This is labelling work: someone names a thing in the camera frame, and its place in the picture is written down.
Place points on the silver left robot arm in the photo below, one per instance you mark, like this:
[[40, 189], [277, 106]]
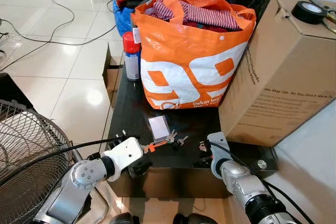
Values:
[[79, 182]]

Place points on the keys with orange tag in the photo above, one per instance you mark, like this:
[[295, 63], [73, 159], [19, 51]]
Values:
[[155, 145]]

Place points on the black glossy table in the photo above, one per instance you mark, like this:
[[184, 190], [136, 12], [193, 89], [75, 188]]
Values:
[[173, 171]]

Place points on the small white card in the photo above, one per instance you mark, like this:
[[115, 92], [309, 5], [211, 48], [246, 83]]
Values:
[[159, 127]]

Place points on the round silver table knob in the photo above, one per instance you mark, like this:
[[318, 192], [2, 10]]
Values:
[[261, 164]]

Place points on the orange white shopping bag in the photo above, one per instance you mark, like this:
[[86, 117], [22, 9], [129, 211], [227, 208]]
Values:
[[184, 72]]

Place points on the small brown cardboard box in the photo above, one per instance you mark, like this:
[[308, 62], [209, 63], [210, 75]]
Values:
[[112, 77]]

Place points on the large printed cardboard box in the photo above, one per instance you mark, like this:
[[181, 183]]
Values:
[[283, 77]]

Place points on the red capped spray can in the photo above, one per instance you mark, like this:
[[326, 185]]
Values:
[[131, 56]]

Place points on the red white striped cloth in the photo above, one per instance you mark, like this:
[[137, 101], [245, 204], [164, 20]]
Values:
[[210, 15]]

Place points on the black flat object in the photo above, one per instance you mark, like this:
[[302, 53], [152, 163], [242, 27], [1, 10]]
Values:
[[13, 90]]

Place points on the blue bag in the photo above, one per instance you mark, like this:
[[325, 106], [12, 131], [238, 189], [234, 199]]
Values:
[[123, 19]]

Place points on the black tape roll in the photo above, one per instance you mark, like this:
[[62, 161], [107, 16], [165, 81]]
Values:
[[308, 12]]

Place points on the metal scissors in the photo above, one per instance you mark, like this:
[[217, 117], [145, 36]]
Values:
[[328, 14]]

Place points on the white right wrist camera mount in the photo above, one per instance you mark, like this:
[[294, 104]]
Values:
[[218, 148]]

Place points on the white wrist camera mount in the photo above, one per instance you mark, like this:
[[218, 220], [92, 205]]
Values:
[[125, 151], [218, 148]]

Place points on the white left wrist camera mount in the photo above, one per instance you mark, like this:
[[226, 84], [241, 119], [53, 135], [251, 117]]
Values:
[[125, 151]]

